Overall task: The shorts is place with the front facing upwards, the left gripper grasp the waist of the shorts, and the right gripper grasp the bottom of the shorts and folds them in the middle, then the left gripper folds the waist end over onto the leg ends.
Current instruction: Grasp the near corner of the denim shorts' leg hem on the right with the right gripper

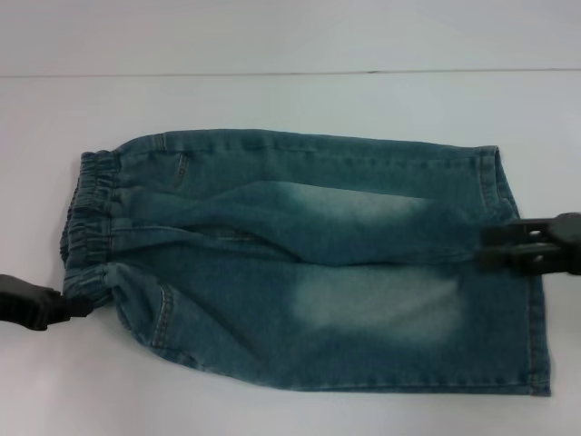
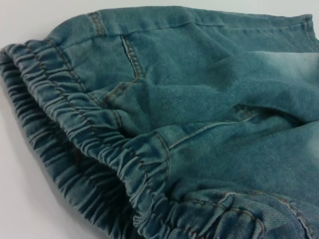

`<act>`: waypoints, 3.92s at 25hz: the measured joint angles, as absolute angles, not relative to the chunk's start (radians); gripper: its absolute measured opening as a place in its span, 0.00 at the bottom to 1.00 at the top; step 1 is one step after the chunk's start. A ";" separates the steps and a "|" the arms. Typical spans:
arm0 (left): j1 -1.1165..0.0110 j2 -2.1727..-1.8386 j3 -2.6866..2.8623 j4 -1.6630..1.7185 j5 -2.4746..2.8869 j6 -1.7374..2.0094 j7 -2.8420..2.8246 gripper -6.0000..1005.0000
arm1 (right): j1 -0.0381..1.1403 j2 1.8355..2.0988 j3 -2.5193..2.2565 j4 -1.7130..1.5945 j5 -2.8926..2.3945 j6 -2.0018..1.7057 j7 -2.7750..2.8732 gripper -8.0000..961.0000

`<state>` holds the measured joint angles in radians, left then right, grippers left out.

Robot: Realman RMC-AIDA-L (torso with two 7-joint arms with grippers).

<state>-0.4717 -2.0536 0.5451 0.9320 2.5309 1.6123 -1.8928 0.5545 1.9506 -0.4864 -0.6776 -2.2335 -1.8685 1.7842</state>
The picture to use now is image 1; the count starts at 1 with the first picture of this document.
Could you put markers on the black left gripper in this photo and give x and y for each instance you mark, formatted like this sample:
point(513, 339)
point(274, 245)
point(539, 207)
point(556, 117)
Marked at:
point(27, 302)

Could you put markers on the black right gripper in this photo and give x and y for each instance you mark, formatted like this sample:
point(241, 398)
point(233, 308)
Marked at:
point(569, 245)

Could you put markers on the blue denim shorts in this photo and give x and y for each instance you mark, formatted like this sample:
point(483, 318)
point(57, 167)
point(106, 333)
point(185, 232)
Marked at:
point(272, 227)

